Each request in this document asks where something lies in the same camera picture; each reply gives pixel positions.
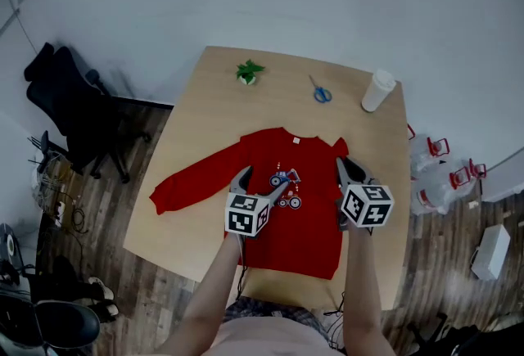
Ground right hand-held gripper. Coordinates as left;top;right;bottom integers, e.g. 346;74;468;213
335;155;395;233

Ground person's left forearm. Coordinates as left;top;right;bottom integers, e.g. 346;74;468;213
157;232;246;356

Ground person's pale shirt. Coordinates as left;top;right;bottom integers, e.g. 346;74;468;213
163;315;349;356

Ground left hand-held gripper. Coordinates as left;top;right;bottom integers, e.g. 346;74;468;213
224;164;291;241

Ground small potted green plant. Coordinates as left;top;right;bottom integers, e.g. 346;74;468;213
234;58;267;87

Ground blue handled scissors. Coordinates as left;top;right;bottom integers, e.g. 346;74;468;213
308;74;333;105

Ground white tumbler cup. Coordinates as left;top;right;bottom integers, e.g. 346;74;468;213
360;68;398;114

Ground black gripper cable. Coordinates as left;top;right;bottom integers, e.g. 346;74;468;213
233;234;250;302
323;291;349;351

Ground person's plaid shorts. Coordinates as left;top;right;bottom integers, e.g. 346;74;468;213
224;295;331;343

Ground person's right forearm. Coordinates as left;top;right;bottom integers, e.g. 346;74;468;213
342;226;397;356

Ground white cardboard box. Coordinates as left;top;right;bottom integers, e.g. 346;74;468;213
470;223;513;282

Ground black office chair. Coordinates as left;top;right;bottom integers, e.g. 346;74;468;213
23;42;153;185

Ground black antenna router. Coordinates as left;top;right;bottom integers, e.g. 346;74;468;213
27;130;53;176

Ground grey plastic chair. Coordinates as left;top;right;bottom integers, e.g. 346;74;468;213
34;300;102;349

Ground red t-shirt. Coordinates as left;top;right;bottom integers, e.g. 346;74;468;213
148;126;350;282

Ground black bag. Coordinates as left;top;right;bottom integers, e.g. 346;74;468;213
404;311;524;356

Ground black coiled cable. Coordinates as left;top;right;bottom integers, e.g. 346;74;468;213
61;190;89;235

